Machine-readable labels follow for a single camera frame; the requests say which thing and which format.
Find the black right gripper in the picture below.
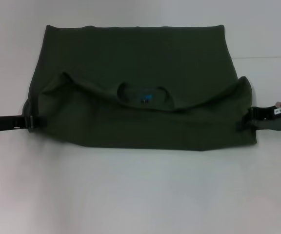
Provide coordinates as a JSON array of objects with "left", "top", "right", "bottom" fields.
[{"left": 236, "top": 98, "right": 281, "bottom": 134}]

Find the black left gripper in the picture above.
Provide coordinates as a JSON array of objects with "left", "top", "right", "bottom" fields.
[{"left": 0, "top": 115, "right": 46, "bottom": 133}]

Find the dark green FREE print t-shirt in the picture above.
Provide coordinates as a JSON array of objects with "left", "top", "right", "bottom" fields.
[{"left": 23, "top": 24, "right": 258, "bottom": 152}]

